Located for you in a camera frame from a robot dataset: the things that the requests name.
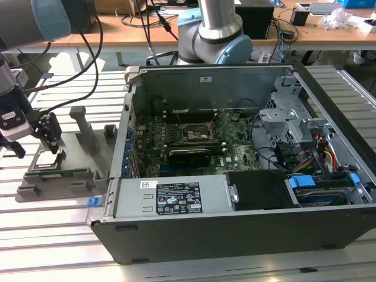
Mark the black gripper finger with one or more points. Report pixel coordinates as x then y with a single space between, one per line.
51 129
17 151

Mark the silver CPU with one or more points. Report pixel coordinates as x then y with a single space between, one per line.
44 161

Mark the metal locking lever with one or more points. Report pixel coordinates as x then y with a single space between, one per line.
221 130
178 117

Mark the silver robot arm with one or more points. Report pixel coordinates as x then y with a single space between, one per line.
205 29

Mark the CPU socket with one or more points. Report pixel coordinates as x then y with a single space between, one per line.
195 133

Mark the grey parts rack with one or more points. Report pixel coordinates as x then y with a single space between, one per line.
73 147

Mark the green RAM stick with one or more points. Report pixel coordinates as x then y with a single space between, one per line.
55 174

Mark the small blue clip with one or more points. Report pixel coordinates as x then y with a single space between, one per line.
94 202

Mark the grey case corner latch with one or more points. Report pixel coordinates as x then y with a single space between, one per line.
132 75

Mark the grey power supply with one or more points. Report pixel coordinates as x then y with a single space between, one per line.
132 196

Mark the large black box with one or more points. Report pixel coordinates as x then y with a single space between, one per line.
85 16

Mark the brown cardboard box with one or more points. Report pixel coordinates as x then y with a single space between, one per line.
117 6

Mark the black graphics card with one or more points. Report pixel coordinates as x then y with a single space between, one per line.
188 161

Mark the black RAM slot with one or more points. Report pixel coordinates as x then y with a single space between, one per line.
194 144
199 111
199 114
199 117
199 120

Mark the pale blue teach pendant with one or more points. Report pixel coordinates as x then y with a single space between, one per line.
189 17

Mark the silver coin battery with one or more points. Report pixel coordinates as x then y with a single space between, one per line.
234 118

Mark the green motherboard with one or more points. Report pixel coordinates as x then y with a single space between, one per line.
241 152

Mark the black and silver PC case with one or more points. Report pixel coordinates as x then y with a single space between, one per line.
235 235

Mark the silver drive cage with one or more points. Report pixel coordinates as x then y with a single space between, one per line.
282 117

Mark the small electronic device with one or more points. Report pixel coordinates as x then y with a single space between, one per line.
288 34

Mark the hard disk in blue carrier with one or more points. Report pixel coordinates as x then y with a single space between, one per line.
302 180

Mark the small black open box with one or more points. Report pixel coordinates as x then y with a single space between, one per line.
299 17

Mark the white tray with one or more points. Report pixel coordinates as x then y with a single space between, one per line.
303 6

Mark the grey laptop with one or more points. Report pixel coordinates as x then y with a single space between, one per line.
326 8

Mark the crumpled clear plastic bag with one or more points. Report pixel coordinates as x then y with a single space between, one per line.
337 19

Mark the blue drive latch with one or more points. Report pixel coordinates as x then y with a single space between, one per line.
355 178

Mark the blue box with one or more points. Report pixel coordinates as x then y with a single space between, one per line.
359 3

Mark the white box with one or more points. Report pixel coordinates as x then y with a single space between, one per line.
370 26

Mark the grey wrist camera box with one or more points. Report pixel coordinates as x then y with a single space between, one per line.
20 77
14 129

